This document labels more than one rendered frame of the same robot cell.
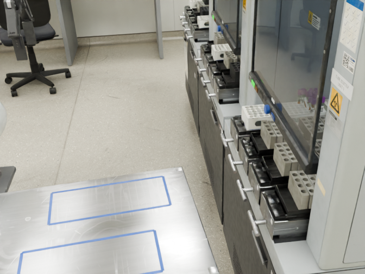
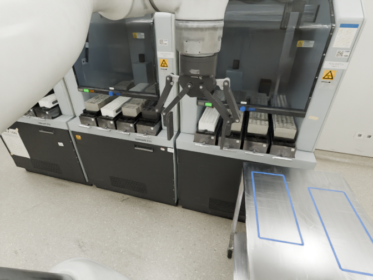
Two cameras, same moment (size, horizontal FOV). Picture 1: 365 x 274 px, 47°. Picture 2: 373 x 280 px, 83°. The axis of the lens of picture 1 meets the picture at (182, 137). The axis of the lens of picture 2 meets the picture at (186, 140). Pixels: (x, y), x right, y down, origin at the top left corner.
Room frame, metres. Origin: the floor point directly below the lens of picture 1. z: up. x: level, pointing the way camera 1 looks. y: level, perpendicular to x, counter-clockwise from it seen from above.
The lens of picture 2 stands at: (1.08, 0.88, 1.49)
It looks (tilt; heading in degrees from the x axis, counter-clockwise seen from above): 33 degrees down; 291
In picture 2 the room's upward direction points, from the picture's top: straight up
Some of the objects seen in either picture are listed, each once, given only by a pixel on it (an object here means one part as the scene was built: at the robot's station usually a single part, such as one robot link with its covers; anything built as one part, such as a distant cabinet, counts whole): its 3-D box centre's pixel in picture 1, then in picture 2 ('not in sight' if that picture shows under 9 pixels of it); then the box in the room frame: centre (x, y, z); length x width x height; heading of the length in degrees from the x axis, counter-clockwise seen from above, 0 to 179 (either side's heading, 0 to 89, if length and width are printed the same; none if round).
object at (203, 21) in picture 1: (221, 21); (59, 98); (2.65, -0.28, 0.83); 0.30 x 0.10 x 0.06; 95
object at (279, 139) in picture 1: (275, 135); not in sight; (1.23, -0.32, 0.85); 0.12 x 0.02 x 0.06; 5
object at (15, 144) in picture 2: (184, 57); (12, 142); (3.12, -0.04, 0.43); 0.27 x 0.02 x 0.36; 5
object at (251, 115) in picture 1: (282, 116); (210, 117); (1.39, -0.38, 0.83); 0.30 x 0.10 x 0.06; 95
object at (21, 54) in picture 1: (19, 48); (223, 134); (1.15, 0.45, 1.22); 0.03 x 0.01 x 0.07; 95
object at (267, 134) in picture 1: (268, 135); (232, 125); (1.23, -0.29, 0.85); 0.12 x 0.02 x 0.06; 5
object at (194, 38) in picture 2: not in sight; (198, 37); (1.22, 0.45, 1.43); 0.09 x 0.09 x 0.06
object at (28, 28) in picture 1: (29, 33); (170, 126); (1.29, 0.46, 1.22); 0.03 x 0.01 x 0.07; 95
